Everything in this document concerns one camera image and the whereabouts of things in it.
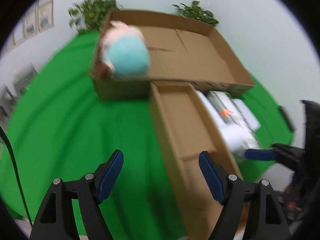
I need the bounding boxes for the white lint roller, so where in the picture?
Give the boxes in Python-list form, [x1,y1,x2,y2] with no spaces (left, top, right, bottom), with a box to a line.
[196,90,245,154]

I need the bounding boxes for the white plastic case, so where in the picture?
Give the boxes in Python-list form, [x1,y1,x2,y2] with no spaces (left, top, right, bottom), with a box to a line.
[232,99,261,132]

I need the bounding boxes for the green white medicine box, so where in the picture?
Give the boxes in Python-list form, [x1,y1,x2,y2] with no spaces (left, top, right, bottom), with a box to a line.
[204,90,260,155]

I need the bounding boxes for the narrow cardboard insert box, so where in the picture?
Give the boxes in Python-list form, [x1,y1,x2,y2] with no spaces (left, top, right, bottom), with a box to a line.
[150,82,241,239]

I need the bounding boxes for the pink pig plush toy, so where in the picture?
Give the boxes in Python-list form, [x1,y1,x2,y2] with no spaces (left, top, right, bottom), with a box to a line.
[95,21,151,79]

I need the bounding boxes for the small black device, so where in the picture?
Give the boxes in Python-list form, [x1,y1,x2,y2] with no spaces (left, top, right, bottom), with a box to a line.
[278,106,296,133]

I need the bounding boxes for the large cardboard tray box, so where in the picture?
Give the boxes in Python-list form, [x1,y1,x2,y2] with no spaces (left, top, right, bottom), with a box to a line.
[91,10,254,100]

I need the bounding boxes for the grey plastic stool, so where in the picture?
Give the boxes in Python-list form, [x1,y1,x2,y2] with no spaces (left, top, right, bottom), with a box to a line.
[13,63,38,96]

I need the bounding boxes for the right potted plant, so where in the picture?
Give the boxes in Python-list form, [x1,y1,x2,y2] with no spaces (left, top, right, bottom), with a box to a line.
[172,0,219,27]

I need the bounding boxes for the potted plant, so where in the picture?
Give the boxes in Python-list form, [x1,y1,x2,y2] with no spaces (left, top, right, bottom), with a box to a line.
[68,0,123,34]
[172,0,219,27]

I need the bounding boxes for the left potted plant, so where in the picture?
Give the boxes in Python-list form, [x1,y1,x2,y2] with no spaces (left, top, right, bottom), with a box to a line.
[68,0,123,34]

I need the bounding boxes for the black cable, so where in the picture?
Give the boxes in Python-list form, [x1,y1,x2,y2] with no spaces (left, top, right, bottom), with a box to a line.
[0,126,33,227]

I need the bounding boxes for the framed certificates on wall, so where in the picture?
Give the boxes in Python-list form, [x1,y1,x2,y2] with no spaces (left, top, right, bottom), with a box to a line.
[1,0,54,55]

